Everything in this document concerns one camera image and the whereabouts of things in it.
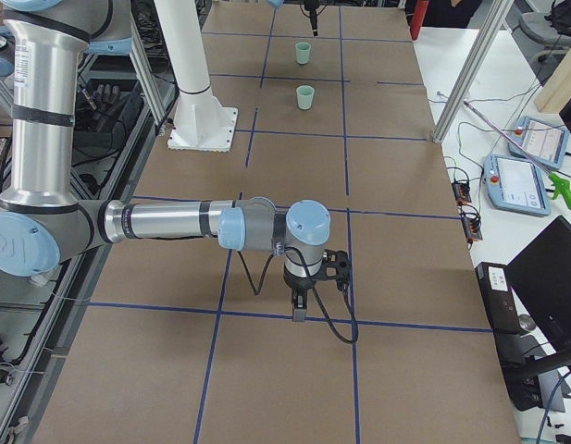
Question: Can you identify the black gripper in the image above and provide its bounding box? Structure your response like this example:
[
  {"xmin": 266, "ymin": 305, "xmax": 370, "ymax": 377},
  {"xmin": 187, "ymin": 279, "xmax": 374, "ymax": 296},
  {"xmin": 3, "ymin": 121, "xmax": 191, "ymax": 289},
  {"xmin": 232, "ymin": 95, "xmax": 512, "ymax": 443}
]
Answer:
[
  {"xmin": 303, "ymin": 0, "xmax": 319, "ymax": 36},
  {"xmin": 283, "ymin": 270, "xmax": 317, "ymax": 322}
]

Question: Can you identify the mint green cup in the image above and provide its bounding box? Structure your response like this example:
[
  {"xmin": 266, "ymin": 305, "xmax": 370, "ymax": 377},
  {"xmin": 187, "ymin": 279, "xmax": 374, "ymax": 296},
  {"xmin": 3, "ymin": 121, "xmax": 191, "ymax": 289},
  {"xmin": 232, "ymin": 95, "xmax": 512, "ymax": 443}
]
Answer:
[
  {"xmin": 296, "ymin": 85, "xmax": 315, "ymax": 110},
  {"xmin": 295, "ymin": 42, "xmax": 312, "ymax": 65}
]

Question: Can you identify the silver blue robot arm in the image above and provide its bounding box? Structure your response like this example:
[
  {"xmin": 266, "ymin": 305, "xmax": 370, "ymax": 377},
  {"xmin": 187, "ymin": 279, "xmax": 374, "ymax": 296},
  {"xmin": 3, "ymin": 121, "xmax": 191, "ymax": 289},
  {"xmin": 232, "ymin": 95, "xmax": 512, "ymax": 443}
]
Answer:
[{"xmin": 0, "ymin": 1, "xmax": 330, "ymax": 322}]

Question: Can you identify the red fire extinguisher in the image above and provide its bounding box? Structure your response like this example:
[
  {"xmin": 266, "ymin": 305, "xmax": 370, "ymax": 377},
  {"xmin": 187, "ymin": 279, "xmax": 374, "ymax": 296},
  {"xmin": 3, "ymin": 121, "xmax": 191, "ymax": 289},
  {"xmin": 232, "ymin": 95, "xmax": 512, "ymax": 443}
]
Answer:
[{"xmin": 409, "ymin": 0, "xmax": 429, "ymax": 41}]

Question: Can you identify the brown paper table cover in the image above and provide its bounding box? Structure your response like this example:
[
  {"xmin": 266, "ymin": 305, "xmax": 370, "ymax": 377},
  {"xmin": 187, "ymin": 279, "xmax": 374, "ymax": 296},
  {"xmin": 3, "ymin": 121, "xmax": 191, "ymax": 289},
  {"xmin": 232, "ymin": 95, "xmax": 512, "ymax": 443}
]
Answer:
[{"xmin": 33, "ymin": 2, "xmax": 518, "ymax": 443}]

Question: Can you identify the thin metal rod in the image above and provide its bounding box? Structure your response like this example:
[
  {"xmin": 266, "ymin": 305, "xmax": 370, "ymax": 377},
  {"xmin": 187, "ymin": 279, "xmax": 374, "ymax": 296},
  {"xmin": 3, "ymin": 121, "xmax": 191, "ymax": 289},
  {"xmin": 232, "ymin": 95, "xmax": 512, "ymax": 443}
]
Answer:
[{"xmin": 463, "ymin": 100, "xmax": 559, "ymax": 174}]

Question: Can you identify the near black orange connector block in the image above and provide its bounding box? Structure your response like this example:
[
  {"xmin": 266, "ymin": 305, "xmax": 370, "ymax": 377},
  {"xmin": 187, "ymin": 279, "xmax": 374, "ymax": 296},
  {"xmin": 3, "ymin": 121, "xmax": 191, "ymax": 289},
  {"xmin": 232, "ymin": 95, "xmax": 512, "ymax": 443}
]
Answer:
[{"xmin": 459, "ymin": 203, "xmax": 483, "ymax": 245}]

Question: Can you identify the black orange connector block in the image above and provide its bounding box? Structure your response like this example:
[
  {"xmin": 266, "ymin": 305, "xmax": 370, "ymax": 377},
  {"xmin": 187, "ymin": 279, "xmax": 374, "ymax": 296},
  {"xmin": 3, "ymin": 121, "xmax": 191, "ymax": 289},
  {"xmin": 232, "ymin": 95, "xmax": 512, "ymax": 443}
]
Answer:
[
  {"xmin": 452, "ymin": 166, "xmax": 472, "ymax": 205},
  {"xmin": 459, "ymin": 203, "xmax": 483, "ymax": 245}
]

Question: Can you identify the black box with label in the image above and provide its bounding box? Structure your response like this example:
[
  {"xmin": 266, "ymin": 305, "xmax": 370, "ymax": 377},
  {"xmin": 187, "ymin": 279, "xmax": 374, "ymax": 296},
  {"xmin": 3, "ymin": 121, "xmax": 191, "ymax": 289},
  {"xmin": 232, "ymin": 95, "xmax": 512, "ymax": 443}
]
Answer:
[{"xmin": 475, "ymin": 262, "xmax": 524, "ymax": 336}]

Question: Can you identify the far black orange connector block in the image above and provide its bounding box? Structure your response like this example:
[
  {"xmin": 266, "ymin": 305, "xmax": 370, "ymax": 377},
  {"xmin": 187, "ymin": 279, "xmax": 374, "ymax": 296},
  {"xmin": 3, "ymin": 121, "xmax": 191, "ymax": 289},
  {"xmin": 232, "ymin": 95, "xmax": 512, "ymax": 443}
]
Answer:
[{"xmin": 452, "ymin": 166, "xmax": 472, "ymax": 205}]

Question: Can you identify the grey office chair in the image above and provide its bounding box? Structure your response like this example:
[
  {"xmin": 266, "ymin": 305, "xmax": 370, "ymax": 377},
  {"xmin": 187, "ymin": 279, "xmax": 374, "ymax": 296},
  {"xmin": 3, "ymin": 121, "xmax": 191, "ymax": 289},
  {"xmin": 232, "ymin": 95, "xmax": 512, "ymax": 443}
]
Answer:
[{"xmin": 517, "ymin": 1, "xmax": 571, "ymax": 63}]

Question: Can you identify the near teach pendant tablet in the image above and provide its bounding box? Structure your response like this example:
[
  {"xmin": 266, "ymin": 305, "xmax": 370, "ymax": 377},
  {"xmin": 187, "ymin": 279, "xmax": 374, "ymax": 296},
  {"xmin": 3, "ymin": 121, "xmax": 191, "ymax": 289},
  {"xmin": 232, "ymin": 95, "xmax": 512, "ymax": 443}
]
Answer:
[{"xmin": 483, "ymin": 154, "xmax": 552, "ymax": 216}]

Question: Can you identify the teach pendant tablet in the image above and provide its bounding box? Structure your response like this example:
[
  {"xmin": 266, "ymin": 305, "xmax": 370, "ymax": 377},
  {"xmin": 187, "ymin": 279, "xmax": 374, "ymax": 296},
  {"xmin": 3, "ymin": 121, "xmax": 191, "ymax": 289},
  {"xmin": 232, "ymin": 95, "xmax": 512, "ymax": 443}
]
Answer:
[
  {"xmin": 508, "ymin": 116, "xmax": 569, "ymax": 170},
  {"xmin": 483, "ymin": 154, "xmax": 552, "ymax": 216}
]

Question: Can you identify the black monitor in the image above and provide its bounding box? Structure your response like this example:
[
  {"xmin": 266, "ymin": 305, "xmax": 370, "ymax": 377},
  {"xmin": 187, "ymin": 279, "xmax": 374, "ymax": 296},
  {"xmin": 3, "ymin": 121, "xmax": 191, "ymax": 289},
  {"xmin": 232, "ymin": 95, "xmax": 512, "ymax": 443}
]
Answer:
[{"xmin": 506, "ymin": 216, "xmax": 571, "ymax": 351}]

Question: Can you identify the wooden board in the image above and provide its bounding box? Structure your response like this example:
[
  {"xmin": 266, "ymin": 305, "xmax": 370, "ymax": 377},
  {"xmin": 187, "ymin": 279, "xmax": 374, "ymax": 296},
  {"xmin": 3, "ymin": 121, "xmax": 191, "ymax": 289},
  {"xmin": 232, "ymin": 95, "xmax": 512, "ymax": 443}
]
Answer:
[{"xmin": 534, "ymin": 48, "xmax": 571, "ymax": 114}]

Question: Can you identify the far teach pendant tablet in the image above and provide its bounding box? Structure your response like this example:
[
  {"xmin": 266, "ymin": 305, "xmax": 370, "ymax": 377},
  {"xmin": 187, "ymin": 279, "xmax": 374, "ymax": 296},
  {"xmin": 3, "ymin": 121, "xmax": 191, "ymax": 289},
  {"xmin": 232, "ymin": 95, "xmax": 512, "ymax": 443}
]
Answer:
[{"xmin": 508, "ymin": 116, "xmax": 569, "ymax": 170}]

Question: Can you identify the green plastic spray gun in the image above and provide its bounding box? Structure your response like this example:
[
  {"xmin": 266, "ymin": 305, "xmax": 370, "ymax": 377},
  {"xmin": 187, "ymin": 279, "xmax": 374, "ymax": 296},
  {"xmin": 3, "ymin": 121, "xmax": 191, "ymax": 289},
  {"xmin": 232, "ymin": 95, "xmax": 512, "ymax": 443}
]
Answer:
[{"xmin": 548, "ymin": 172, "xmax": 571, "ymax": 211}]

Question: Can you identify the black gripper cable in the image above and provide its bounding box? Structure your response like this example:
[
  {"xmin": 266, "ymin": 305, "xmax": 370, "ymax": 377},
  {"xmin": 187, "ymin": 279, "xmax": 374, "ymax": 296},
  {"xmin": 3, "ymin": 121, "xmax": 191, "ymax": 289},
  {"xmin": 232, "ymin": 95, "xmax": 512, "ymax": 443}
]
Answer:
[{"xmin": 238, "ymin": 247, "xmax": 360, "ymax": 344}]

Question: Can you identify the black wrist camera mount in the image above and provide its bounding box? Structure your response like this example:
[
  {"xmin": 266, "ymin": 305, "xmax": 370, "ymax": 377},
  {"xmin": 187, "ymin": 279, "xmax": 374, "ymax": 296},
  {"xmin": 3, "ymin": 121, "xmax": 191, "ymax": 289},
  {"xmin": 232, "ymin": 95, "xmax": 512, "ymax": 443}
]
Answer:
[{"xmin": 315, "ymin": 250, "xmax": 352, "ymax": 293}]

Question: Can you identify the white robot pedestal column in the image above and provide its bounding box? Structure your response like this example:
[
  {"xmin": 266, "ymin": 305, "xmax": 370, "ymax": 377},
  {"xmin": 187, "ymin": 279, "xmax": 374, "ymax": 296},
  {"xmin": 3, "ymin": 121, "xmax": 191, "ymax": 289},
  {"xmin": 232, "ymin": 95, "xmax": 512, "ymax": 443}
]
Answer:
[{"xmin": 155, "ymin": 0, "xmax": 238, "ymax": 152}]

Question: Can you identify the aluminium frame post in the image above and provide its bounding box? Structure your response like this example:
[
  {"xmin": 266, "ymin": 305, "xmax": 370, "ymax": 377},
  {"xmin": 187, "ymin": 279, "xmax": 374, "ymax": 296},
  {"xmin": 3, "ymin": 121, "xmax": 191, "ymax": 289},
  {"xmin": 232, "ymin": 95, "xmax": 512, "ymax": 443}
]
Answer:
[{"xmin": 432, "ymin": 0, "xmax": 514, "ymax": 143}]

